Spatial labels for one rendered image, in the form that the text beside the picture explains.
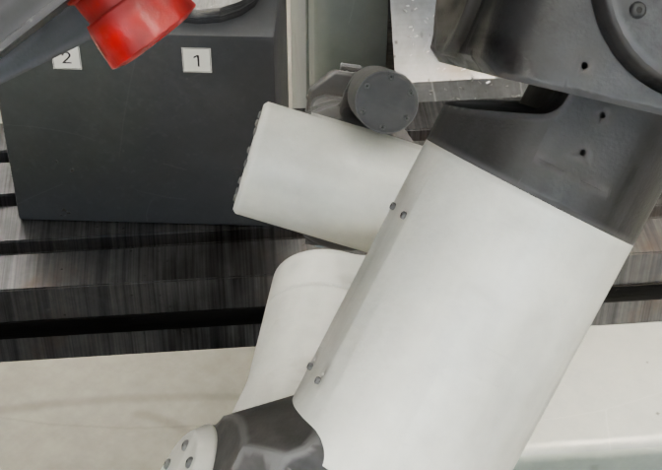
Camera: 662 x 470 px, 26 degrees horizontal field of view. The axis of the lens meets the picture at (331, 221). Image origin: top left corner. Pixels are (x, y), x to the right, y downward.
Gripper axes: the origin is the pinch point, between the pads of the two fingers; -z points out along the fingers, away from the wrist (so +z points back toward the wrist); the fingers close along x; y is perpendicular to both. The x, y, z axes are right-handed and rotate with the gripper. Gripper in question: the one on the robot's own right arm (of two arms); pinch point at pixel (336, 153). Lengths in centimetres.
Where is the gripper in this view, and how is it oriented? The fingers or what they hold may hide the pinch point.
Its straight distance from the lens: 103.3
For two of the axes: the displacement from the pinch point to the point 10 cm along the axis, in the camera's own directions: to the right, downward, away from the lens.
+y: -9.9, -1.4, -0.6
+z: 0.4, 1.3, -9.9
